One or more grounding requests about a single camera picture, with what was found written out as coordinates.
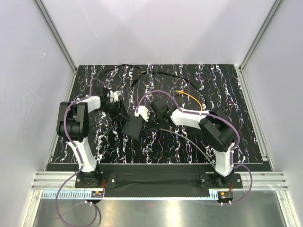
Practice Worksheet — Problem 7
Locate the aluminium front rail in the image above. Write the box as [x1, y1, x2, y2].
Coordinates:
[31, 171, 287, 191]

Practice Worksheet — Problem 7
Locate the left aluminium frame post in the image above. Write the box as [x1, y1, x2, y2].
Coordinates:
[33, 0, 79, 74]

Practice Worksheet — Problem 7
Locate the aluminium frame post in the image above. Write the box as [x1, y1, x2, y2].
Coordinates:
[239, 0, 284, 71]
[33, 0, 79, 74]

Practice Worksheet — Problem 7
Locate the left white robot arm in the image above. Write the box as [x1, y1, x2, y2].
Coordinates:
[56, 87, 130, 187]

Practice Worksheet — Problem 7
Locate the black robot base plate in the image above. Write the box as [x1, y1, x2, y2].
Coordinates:
[75, 164, 243, 200]

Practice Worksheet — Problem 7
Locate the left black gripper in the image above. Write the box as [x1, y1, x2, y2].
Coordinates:
[97, 100, 130, 122]

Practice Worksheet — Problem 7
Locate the black cable gold connector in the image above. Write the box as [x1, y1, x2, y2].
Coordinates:
[136, 71, 208, 106]

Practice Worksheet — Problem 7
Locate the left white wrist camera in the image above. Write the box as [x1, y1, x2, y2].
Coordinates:
[109, 91, 122, 103]

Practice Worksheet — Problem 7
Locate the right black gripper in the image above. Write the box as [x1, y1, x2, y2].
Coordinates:
[142, 111, 163, 132]

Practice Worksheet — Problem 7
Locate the right aluminium frame post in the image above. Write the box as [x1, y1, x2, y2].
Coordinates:
[239, 0, 284, 71]

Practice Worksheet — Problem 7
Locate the white slotted cable duct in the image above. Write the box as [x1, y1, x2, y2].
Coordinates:
[42, 189, 218, 201]

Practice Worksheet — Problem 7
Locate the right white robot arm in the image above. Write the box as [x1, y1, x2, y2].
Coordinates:
[145, 100, 240, 188]

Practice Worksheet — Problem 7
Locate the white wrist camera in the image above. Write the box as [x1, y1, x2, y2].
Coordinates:
[109, 91, 122, 103]
[134, 105, 149, 122]

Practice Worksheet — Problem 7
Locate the orange ethernet cable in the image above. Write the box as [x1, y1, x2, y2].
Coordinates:
[175, 90, 204, 111]

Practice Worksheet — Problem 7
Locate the black marble pattern mat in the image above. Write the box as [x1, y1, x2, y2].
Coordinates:
[48, 64, 272, 171]

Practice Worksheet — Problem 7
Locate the grey ethernet cable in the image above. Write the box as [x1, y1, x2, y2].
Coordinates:
[158, 128, 216, 166]

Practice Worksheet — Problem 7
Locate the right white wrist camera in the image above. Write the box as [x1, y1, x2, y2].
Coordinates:
[134, 105, 149, 122]

